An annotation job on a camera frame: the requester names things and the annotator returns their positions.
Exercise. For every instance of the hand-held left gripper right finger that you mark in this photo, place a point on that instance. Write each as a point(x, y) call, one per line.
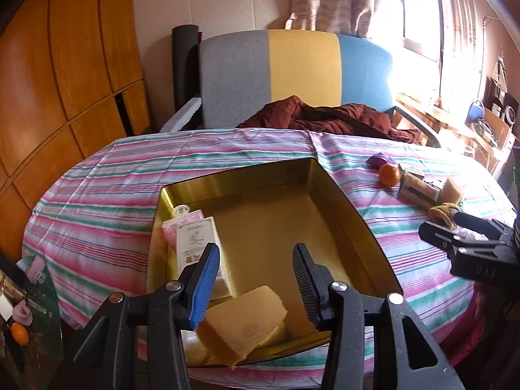
point(304, 288)

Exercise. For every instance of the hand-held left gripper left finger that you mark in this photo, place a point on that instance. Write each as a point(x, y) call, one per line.
point(203, 288)

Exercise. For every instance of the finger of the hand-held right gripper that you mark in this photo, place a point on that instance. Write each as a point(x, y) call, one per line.
point(436, 235)
point(475, 266)

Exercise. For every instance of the yellow cloth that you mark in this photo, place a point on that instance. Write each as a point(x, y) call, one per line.
point(440, 211)

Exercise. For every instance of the cracker packet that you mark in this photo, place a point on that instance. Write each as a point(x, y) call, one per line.
point(418, 191)

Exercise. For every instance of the white carton box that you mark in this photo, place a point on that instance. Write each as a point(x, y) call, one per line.
point(199, 239)

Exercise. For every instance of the pale yellow sponge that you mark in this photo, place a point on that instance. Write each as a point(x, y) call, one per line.
point(277, 332)

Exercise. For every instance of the pink bottle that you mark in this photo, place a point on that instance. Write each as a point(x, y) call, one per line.
point(170, 231)

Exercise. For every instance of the gold tin tray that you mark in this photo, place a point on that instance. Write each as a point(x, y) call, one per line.
point(264, 231)

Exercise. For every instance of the red clothing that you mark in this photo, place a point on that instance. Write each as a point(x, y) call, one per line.
point(487, 304)

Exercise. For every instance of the green medicine box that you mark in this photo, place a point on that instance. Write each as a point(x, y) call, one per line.
point(412, 170)

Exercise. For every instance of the purple wrapper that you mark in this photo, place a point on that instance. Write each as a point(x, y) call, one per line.
point(378, 159)

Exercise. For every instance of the wooden desk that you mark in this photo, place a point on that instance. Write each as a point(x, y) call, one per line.
point(443, 115)

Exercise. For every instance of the cardboard box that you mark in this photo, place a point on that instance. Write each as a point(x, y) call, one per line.
point(497, 128)

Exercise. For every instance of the striped tablecloth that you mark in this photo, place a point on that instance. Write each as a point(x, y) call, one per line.
point(101, 195)

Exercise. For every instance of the dark red jacket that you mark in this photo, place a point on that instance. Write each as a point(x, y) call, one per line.
point(345, 120)

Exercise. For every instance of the glass side table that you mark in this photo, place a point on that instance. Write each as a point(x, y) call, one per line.
point(44, 333)

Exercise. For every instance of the small tangerine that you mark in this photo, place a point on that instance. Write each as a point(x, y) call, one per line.
point(19, 333)

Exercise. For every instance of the grey yellow blue armchair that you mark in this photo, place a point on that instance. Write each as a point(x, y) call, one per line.
point(235, 77)

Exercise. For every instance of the black rolled mat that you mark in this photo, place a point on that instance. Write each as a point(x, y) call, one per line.
point(183, 69)

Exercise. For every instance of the window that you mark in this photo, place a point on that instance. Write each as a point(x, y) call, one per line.
point(418, 8)

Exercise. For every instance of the wooden wardrobe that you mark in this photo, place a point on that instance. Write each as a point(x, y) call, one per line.
point(61, 69)

